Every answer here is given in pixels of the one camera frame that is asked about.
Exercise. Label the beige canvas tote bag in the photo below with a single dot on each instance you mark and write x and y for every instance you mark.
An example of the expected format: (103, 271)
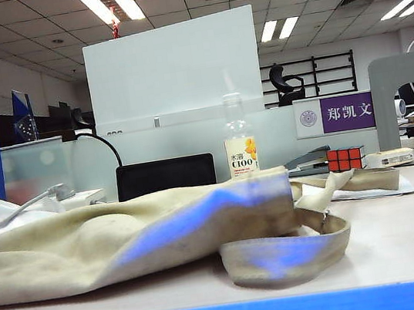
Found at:
(87, 239)

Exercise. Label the clear C100 drink bottle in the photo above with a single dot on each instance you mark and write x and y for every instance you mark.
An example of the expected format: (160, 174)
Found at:
(241, 157)

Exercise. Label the frosted glass desk partition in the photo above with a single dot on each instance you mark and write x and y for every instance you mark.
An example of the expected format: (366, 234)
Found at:
(170, 141)

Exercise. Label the black rectangular pad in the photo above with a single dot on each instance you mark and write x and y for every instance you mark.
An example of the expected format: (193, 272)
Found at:
(163, 177)

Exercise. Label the white board panel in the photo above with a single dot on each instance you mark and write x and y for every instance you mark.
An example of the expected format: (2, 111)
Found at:
(171, 70)

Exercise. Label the grey stapler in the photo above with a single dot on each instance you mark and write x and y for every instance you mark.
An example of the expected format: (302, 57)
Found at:
(305, 161)

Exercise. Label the black office chair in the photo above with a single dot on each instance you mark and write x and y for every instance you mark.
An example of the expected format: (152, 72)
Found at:
(288, 96)

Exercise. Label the white power strip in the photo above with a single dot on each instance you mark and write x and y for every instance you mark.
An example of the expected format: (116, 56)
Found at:
(85, 198)

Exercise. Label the Rubik's cube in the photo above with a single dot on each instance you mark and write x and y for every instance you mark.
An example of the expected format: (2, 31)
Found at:
(344, 159)

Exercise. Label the purple and white name plate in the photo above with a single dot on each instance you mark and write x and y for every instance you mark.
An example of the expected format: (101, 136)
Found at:
(345, 113)

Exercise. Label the fluorescent ceiling light fixture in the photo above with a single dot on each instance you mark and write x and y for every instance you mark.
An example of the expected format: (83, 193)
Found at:
(407, 6)
(110, 2)
(278, 29)

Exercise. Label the red hanging ornament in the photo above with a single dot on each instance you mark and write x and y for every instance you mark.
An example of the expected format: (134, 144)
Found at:
(115, 26)

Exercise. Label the dark desk divider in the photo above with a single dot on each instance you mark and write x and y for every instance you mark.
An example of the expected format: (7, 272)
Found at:
(50, 122)

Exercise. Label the black shelf rack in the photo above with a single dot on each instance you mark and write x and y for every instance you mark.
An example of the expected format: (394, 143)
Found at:
(353, 70)

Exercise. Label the pale yellow tissue pack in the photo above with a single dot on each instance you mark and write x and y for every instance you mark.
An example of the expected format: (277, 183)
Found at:
(390, 158)

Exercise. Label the white paper sheets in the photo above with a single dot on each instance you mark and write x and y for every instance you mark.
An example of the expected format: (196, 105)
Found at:
(391, 189)

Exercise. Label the blue crystal trophy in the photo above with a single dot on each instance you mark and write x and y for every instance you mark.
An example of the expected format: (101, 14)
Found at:
(23, 112)

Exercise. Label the small white desk fan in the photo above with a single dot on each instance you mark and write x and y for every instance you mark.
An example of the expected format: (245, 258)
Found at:
(401, 107)

